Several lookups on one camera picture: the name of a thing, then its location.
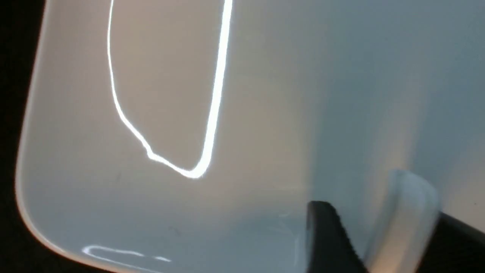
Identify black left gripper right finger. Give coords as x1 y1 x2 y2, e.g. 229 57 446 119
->
417 213 485 273

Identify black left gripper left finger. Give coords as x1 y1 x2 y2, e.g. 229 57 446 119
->
305 201 368 273

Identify white square rice plate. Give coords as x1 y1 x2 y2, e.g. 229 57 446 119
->
15 0 484 273

